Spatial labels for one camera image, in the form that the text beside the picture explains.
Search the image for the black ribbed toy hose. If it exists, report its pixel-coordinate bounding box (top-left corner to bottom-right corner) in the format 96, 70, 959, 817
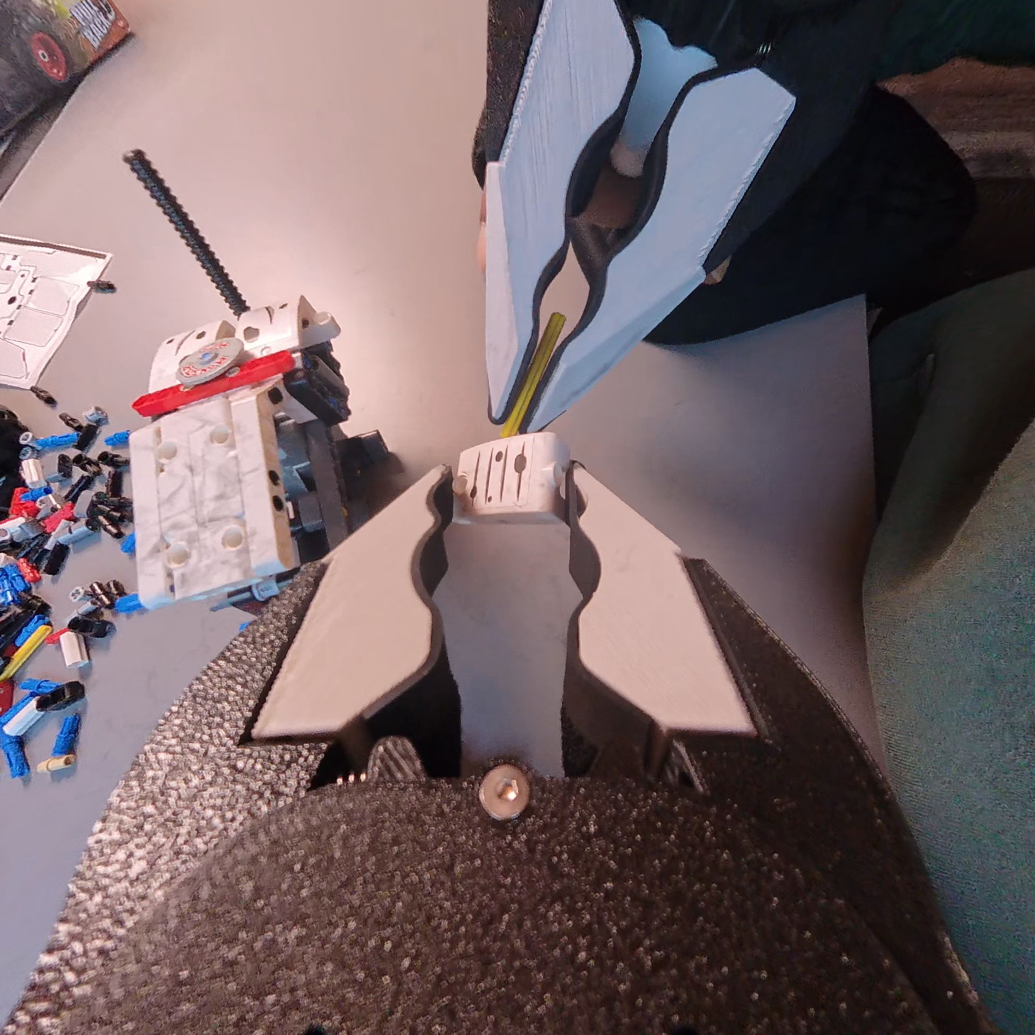
123, 149, 249, 318

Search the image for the pile of small toy parts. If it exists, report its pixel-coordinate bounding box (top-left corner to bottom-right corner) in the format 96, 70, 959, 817
0, 400, 145, 781

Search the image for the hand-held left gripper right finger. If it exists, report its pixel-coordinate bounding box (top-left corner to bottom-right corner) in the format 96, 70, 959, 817
563, 461, 761, 779

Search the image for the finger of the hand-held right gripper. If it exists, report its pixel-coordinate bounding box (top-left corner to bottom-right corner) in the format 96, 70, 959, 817
527, 67, 799, 433
484, 0, 645, 425

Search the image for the printed instruction sheet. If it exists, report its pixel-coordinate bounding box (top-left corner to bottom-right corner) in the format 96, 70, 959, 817
0, 234, 114, 386

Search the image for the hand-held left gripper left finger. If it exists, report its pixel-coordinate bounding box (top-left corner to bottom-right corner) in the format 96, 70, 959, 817
251, 465, 454, 777

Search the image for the white and black toy truck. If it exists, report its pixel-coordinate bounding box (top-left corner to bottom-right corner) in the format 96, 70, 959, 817
129, 295, 405, 616

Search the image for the person's right forearm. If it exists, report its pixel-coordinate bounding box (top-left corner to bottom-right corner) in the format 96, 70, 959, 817
760, 0, 1035, 92

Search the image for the white toy building beam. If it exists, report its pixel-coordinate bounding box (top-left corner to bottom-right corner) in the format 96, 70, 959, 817
451, 432, 572, 527

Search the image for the person's green hoodie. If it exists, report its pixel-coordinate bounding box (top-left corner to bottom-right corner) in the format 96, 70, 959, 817
859, 267, 1035, 1035

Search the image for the black chair armrest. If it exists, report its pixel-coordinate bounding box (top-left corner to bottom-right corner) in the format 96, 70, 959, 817
647, 81, 981, 347

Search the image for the yellow toy axle rod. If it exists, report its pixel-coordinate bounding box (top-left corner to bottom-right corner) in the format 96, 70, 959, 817
501, 314, 569, 439

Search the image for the person's right hand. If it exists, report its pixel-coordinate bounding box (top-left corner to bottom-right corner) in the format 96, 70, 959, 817
579, 165, 644, 236

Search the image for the grey desk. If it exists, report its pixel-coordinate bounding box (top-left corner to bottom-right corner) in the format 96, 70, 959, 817
0, 0, 888, 1035

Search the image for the printed toy box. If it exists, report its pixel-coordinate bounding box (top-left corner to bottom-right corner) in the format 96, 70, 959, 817
0, 0, 132, 137

